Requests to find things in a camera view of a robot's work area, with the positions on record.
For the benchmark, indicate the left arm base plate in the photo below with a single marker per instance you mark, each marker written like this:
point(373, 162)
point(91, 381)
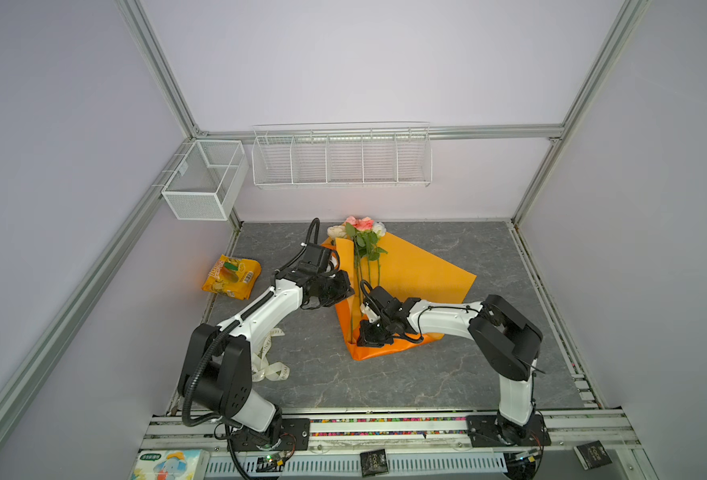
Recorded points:
point(289, 434)

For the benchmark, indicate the dark pink fake rose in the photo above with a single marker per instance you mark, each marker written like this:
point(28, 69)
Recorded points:
point(365, 241)

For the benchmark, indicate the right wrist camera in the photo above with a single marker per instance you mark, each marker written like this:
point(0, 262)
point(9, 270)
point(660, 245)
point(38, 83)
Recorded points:
point(382, 303)

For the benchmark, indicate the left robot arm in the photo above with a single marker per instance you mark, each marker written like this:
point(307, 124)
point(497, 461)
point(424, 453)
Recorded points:
point(216, 380)

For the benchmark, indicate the orange wrapping paper sheet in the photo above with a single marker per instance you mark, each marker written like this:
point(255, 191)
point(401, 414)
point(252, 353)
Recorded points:
point(405, 271)

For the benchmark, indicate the white mesh box basket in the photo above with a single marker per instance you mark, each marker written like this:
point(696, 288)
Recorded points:
point(207, 181)

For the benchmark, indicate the yellow snack bag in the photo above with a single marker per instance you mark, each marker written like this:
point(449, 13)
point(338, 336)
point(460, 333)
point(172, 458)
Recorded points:
point(234, 277)

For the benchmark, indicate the white ribbon gold lettering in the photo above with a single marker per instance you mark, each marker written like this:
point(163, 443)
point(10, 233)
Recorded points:
point(262, 368)

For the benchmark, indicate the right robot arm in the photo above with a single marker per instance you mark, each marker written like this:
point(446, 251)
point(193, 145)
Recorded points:
point(510, 343)

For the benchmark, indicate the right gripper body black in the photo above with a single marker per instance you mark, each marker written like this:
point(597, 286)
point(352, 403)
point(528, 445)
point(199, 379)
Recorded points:
point(385, 321)

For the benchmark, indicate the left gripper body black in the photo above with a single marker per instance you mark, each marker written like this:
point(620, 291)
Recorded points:
point(333, 289)

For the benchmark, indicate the white wire wall shelf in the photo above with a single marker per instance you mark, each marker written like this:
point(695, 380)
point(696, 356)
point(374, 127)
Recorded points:
point(346, 155)

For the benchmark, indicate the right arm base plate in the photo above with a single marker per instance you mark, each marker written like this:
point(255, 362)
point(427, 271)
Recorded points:
point(496, 431)

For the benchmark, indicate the black box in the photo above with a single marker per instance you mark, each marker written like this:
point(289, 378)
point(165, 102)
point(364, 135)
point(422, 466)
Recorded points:
point(592, 455)
point(373, 463)

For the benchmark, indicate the white fake rose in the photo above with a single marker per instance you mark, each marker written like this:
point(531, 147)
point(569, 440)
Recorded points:
point(377, 252)

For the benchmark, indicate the black box centre front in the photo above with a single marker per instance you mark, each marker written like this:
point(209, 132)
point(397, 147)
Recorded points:
point(373, 463)

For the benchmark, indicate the tissue pack with elephant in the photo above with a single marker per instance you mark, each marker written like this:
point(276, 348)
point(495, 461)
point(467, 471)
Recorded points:
point(187, 464)

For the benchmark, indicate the aluminium front rail frame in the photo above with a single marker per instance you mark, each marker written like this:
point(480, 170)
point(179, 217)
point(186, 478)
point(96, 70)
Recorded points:
point(352, 431)

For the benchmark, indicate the white slotted cable duct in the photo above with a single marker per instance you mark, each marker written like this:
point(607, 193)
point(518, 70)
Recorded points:
point(400, 465)

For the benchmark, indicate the cream fake rose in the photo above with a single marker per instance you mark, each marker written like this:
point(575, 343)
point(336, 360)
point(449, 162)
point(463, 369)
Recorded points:
point(338, 232)

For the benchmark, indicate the black box right front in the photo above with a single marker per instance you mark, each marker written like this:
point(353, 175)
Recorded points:
point(592, 455)

